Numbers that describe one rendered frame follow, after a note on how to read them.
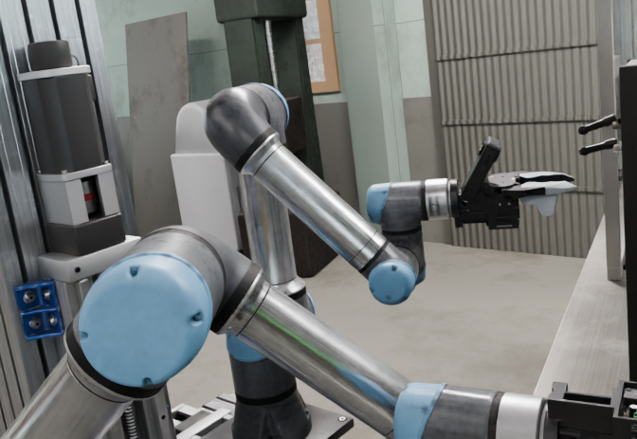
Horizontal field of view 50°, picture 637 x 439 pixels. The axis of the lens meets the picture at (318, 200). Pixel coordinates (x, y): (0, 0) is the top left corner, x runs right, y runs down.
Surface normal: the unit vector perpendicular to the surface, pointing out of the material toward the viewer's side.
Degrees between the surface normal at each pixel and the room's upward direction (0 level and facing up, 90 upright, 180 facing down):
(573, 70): 90
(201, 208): 90
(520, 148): 90
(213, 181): 90
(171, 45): 81
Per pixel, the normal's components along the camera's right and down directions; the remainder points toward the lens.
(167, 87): -0.65, 0.09
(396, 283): -0.25, 0.24
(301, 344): 0.18, -0.07
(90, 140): 0.76, 0.04
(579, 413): -0.46, 0.24
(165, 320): 0.06, 0.11
